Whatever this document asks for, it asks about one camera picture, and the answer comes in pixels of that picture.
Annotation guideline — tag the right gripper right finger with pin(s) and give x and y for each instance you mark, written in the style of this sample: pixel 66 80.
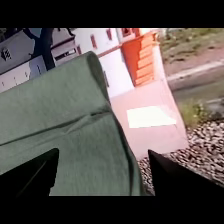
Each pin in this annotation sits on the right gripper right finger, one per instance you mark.
pixel 180 181

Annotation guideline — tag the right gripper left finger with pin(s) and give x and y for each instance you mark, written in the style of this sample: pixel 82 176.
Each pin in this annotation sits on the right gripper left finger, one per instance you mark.
pixel 26 180

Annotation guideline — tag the green garment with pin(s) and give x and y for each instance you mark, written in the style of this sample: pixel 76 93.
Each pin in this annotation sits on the green garment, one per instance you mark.
pixel 66 110

